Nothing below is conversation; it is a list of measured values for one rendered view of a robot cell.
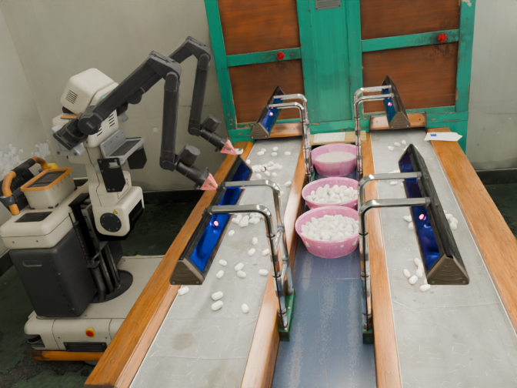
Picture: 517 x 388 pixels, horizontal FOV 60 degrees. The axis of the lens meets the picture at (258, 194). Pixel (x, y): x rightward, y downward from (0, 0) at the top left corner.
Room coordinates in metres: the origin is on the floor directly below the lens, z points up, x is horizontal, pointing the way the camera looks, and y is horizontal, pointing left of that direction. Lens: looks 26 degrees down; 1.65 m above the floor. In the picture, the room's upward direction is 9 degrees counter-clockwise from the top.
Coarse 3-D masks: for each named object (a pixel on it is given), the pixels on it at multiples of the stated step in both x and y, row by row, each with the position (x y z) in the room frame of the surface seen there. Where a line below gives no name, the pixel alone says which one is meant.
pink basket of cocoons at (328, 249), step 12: (300, 216) 1.57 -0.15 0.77; (312, 216) 1.60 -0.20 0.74; (348, 216) 1.57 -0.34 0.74; (300, 228) 1.53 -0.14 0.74; (312, 240) 1.39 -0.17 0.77; (336, 240) 1.36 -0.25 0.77; (348, 240) 1.37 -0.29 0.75; (312, 252) 1.43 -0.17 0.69; (324, 252) 1.39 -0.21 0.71; (336, 252) 1.38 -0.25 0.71; (348, 252) 1.39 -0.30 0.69
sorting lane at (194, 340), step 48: (288, 144) 2.50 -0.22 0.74; (288, 192) 1.86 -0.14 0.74; (240, 240) 1.51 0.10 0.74; (192, 288) 1.25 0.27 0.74; (240, 288) 1.21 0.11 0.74; (192, 336) 1.02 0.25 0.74; (240, 336) 0.99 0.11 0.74; (144, 384) 0.87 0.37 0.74; (192, 384) 0.84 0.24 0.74; (240, 384) 0.82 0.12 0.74
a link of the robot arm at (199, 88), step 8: (200, 56) 2.07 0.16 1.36; (200, 64) 2.08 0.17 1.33; (208, 64) 2.13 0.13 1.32; (200, 72) 2.12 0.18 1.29; (200, 80) 2.13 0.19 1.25; (200, 88) 2.14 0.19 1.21; (192, 96) 2.16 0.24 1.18; (200, 96) 2.15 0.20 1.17; (192, 104) 2.16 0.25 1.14; (200, 104) 2.16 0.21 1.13; (192, 112) 2.16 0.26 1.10; (200, 112) 2.17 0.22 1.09; (192, 120) 2.17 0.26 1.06; (200, 120) 2.17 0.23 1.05
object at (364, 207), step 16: (368, 176) 1.11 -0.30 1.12; (384, 176) 1.10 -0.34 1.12; (400, 176) 1.09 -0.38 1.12; (416, 176) 1.08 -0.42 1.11; (368, 208) 0.96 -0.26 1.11; (384, 208) 0.96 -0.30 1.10; (368, 240) 0.97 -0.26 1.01; (368, 256) 0.97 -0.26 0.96; (368, 272) 0.97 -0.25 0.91; (368, 288) 0.97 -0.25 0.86; (368, 304) 0.96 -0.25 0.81; (368, 320) 0.96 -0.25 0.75; (368, 336) 0.95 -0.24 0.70
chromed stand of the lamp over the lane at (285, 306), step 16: (272, 192) 1.18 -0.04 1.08; (208, 208) 1.06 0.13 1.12; (224, 208) 1.05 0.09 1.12; (240, 208) 1.04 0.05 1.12; (256, 208) 1.03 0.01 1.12; (272, 224) 1.03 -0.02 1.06; (272, 240) 1.02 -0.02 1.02; (272, 256) 1.02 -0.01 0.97; (288, 256) 1.17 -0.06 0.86; (272, 272) 1.03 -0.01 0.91; (288, 272) 1.17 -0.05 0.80; (288, 288) 1.17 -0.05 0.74; (288, 304) 1.12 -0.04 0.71; (288, 320) 1.05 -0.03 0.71; (288, 336) 1.01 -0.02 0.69
